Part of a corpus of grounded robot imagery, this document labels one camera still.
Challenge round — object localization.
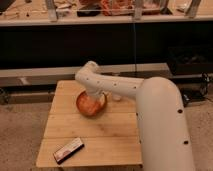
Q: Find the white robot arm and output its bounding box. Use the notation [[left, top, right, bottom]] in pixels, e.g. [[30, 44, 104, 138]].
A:
[[75, 61, 196, 171]]

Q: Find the black and white box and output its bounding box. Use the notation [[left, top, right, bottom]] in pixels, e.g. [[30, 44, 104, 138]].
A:
[[53, 138, 84, 164]]

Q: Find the long workbench shelf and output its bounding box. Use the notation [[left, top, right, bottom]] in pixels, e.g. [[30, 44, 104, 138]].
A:
[[0, 0, 213, 27]]

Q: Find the orange ceramic bowl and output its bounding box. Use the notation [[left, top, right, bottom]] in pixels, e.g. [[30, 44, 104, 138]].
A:
[[76, 91, 107, 117]]

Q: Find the wooden table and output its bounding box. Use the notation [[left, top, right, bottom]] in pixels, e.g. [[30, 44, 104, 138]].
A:
[[36, 81, 142, 168]]

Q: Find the black bin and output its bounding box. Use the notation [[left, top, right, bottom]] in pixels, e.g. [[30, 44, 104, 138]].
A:
[[167, 45, 213, 75]]

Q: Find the thin vertical cable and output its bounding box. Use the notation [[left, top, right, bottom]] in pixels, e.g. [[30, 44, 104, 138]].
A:
[[133, 0, 138, 80]]

